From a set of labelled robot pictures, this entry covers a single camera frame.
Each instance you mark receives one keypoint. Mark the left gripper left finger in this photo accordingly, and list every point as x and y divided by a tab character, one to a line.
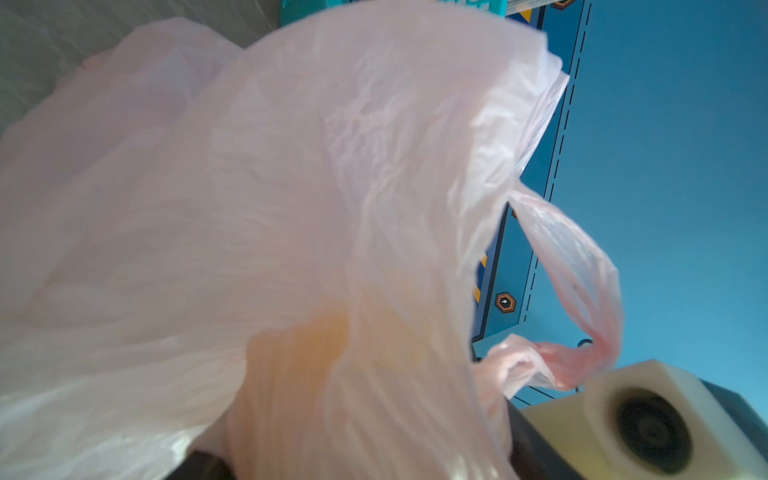
201	466

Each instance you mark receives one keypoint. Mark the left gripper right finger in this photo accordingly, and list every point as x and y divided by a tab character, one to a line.
532	457

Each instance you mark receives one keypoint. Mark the pink plastic bag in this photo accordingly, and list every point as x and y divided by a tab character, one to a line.
313	257

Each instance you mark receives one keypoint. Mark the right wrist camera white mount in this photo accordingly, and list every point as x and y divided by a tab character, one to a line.
654	421

